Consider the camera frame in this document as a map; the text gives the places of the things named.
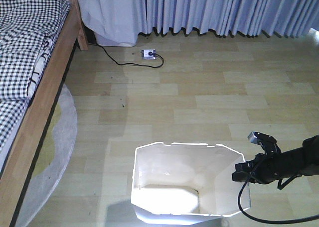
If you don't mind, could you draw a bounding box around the black white checkered bedding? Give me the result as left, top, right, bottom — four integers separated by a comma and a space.
0, 0, 71, 152

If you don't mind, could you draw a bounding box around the white plastic trash bin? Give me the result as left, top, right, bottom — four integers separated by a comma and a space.
131, 142, 251, 225

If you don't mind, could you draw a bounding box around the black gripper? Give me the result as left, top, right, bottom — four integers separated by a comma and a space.
232, 153, 283, 184

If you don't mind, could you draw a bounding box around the white floor outlet with plug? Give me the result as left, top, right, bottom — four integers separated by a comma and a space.
141, 49, 156, 60

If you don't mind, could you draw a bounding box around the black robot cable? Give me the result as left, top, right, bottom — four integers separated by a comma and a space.
237, 159, 319, 224

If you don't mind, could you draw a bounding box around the wooden bed frame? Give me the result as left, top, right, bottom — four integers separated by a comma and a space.
0, 0, 88, 227

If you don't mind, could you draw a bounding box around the light blue pleated curtain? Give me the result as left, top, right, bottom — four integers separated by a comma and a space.
136, 0, 319, 37

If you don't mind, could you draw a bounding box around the white curtain panel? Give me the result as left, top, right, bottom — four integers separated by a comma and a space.
78, 0, 148, 47

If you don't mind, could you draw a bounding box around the black outlet cable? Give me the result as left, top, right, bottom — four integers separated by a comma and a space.
87, 42, 165, 69

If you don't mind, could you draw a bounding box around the grey round rug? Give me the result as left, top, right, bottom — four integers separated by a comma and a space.
15, 85, 77, 227

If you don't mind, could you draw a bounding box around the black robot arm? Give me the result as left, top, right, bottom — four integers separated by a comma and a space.
232, 132, 319, 184

